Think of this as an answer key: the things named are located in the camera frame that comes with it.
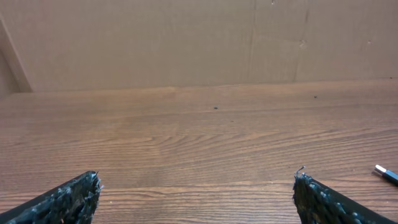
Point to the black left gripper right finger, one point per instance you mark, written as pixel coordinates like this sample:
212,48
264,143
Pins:
318,204

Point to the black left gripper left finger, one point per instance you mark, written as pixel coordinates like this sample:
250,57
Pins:
74,201

